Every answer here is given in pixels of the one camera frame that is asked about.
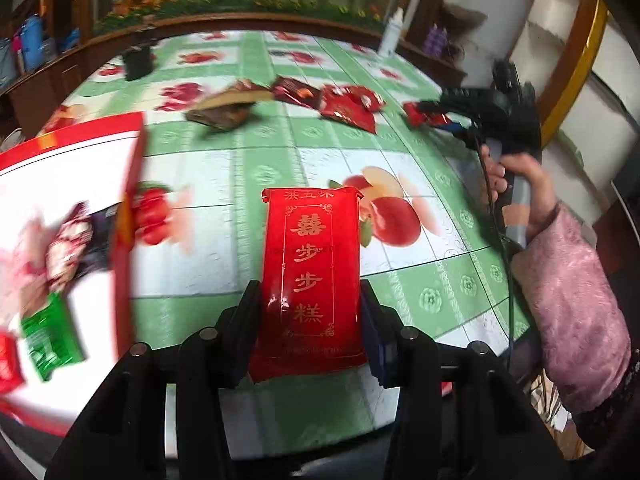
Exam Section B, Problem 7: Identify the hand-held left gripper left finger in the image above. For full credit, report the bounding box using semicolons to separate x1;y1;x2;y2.
45;280;263;480

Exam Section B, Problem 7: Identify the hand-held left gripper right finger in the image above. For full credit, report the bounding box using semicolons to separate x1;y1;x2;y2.
359;279;576;480

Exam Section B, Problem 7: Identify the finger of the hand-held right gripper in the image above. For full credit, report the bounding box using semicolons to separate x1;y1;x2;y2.
440;87;490;107
416;101;481;133

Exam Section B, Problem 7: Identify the small red snack packet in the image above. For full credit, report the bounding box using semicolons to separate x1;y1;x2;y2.
402;101;453;129

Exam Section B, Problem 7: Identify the red gold-print snack packet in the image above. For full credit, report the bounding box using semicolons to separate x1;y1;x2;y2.
248;186;368;383

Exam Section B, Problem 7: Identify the dark red chocolate packet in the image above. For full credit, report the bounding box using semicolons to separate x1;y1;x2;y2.
272;76;322;110

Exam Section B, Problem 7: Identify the brown snack packet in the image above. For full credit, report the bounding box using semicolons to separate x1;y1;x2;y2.
197;80;274;112

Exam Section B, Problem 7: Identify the dark brown gold-edged packet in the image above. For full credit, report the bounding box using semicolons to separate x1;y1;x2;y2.
185;101;257;134

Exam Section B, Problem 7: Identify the red gift box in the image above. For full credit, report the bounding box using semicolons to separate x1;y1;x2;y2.
0;112;146;436

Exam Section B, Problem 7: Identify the person's right forearm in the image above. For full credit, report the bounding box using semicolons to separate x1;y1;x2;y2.
510;202;633;448

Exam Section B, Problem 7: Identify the person's right hand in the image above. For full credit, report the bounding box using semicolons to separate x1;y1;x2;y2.
479;144;560;241

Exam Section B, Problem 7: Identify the red white-print snack packet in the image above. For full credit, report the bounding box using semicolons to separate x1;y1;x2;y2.
325;85;386;112
319;101;379;134

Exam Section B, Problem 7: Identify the white spray bottle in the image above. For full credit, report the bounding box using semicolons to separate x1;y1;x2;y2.
377;8;407;58

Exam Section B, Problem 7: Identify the fruit print tablecloth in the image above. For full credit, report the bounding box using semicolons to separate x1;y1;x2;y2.
37;30;537;436

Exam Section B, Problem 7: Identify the dark picture-print snack packet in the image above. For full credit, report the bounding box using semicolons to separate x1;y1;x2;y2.
46;201;125;302

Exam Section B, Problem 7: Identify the green snack packet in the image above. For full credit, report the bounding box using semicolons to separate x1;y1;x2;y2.
20;292;86;382

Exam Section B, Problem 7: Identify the pink white snack packet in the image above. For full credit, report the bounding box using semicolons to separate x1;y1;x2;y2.
0;220;57;312

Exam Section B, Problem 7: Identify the plain red snack packet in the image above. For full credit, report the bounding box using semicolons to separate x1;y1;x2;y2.
0;332;26;395

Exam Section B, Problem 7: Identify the black container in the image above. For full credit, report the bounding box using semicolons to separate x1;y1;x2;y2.
122;45;154;82

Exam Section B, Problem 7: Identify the wooden sideboard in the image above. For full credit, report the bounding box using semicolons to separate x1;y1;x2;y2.
0;25;103;128

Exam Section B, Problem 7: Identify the blue thermos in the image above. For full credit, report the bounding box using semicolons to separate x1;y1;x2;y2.
22;15;47;72

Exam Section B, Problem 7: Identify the gold wooden arch frame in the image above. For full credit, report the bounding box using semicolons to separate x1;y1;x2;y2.
539;0;609;147

